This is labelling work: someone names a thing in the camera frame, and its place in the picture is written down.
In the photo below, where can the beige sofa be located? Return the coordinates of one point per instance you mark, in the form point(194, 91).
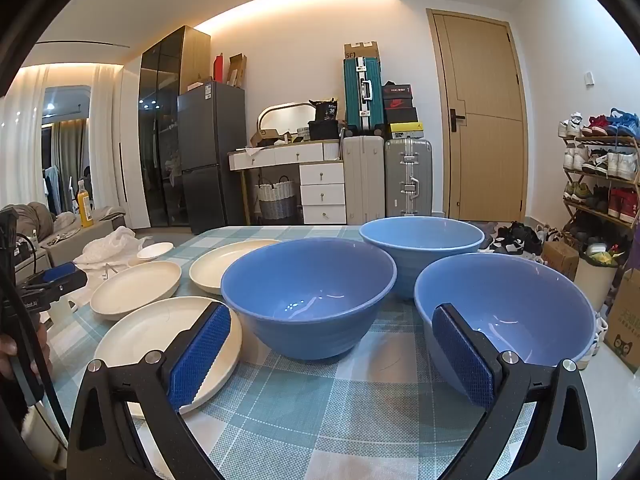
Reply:
point(65, 240)

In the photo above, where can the silver suitcase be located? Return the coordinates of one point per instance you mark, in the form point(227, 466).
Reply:
point(407, 175)

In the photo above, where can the white plastic bag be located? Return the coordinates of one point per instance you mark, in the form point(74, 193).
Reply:
point(110, 247)

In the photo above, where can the white and green sneaker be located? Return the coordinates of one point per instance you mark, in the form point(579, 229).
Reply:
point(598, 332)

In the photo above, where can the person's left forearm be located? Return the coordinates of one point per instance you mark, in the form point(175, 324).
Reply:
point(35, 430)

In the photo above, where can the open cardboard box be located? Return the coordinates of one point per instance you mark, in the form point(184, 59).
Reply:
point(237, 71)

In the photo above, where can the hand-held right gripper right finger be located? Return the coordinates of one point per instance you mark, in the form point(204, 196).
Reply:
point(462, 355)

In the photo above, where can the large cream plate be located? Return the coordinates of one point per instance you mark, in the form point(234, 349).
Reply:
point(145, 330)
point(215, 270)
point(135, 290)

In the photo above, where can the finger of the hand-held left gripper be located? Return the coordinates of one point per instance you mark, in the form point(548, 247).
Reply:
point(62, 276)

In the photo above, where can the beige suitcase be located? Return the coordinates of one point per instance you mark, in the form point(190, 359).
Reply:
point(362, 175)

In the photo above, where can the small white plate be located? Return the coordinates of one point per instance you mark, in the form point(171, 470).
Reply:
point(136, 262)
point(155, 251)

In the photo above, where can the yellow and black shoe box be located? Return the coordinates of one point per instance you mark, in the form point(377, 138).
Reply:
point(406, 131)

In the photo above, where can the dark glass cabinet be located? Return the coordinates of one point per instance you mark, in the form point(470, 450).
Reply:
point(157, 135)

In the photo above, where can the blue bowl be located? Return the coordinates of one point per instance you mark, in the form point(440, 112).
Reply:
point(420, 237)
point(525, 305)
point(310, 290)

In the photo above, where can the yellow bottle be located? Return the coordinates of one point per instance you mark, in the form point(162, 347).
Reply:
point(85, 207)

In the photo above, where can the white and grey woven basket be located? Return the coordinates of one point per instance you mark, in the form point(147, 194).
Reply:
point(275, 200)

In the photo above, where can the plain black shoe box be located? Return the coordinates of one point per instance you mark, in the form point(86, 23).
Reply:
point(402, 115)

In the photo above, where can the cardboard box with black print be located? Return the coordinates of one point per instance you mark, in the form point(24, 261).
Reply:
point(361, 50)

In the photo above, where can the small brown cardboard box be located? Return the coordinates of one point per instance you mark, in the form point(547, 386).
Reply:
point(560, 260)

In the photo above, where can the scattered shoes and slippers group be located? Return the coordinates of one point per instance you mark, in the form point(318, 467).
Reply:
point(515, 240)

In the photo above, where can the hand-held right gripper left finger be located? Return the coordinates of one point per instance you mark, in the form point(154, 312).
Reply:
point(200, 360)

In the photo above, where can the red and black shoe box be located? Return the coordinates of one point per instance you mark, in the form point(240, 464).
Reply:
point(399, 102)

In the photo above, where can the white tall cabinet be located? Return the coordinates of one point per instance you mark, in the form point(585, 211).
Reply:
point(135, 160)

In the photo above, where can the person's left hand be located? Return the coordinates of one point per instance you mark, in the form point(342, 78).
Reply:
point(7, 360)

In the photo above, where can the teal suitcase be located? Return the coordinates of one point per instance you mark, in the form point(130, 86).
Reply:
point(361, 95)

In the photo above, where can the wooden door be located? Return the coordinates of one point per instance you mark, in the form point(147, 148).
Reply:
point(485, 110)

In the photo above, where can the black bag with white label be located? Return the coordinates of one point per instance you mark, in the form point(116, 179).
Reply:
point(325, 110)

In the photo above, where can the white trash bin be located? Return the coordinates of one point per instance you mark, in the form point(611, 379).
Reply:
point(595, 275)

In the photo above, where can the white sheer curtain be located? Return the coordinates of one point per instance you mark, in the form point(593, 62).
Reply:
point(22, 135)
point(106, 135)

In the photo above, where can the cardboard box with cat print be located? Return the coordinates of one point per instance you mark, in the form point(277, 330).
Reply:
point(625, 325)

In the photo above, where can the brown box with black print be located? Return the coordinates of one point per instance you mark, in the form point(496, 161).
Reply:
point(265, 137)

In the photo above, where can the arched mirror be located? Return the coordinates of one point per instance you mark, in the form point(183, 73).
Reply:
point(285, 116)

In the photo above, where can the dark grey refrigerator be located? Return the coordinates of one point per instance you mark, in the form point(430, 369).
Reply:
point(210, 160)

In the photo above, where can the black shoe box red print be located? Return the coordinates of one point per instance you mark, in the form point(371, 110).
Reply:
point(397, 90)

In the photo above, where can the white vanity desk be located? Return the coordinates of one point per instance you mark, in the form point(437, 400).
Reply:
point(320, 180)

